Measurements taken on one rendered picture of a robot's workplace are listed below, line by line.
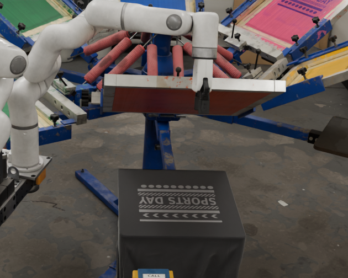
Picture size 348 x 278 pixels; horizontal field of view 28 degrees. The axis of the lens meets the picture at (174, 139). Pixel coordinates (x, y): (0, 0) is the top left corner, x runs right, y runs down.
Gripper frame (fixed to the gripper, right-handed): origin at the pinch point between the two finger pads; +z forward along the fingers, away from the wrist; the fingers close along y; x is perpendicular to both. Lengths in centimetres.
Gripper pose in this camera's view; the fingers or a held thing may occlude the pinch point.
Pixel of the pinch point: (201, 108)
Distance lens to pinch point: 208.5
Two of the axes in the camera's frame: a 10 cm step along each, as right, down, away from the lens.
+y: 1.0, 1.6, -9.8
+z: -0.4, 9.9, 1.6
